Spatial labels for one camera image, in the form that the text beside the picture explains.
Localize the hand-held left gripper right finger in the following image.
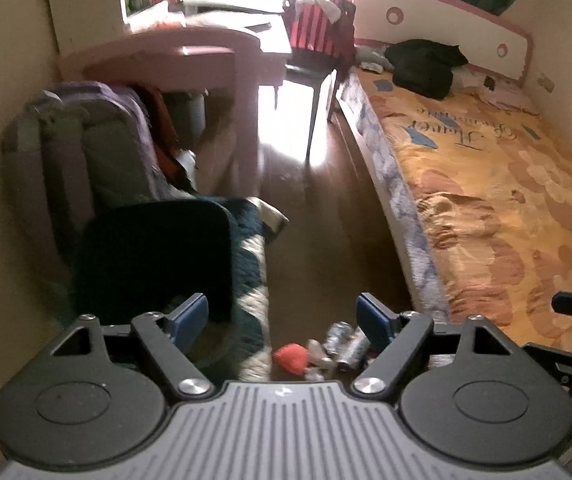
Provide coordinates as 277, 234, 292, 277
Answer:
353, 292, 519, 403

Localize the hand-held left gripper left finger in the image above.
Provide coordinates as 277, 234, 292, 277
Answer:
48, 292, 215, 402

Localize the silver wrapper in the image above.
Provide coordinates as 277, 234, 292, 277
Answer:
323, 322, 373, 374

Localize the red foam fruit net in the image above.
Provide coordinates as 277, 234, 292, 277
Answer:
273, 343, 309, 375

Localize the green white quilt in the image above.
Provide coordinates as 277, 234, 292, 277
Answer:
166, 197, 289, 382

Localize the floral orange bedsheet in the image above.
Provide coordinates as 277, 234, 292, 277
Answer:
355, 67, 572, 362

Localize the red cloth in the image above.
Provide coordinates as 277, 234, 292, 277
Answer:
140, 87, 193, 187

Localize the grey purple backpack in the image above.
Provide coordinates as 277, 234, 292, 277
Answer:
0, 80, 197, 262

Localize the dark grey bin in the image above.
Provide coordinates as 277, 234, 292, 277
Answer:
166, 91, 207, 147

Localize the black plastic chair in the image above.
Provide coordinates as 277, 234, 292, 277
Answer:
273, 0, 357, 162

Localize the black clothing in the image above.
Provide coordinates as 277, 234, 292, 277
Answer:
384, 38, 470, 101

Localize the grey plush toy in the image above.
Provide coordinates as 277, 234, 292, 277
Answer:
355, 45, 397, 72

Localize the pink desk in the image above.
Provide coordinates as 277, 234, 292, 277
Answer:
56, 14, 293, 197

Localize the red striped garment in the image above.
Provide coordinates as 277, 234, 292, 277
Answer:
288, 0, 357, 61

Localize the pink white headboard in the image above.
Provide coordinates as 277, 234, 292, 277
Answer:
341, 0, 535, 84

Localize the white cloth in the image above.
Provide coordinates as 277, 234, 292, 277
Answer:
310, 0, 343, 24

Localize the white cabinet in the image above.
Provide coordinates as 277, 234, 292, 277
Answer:
43, 0, 132, 57

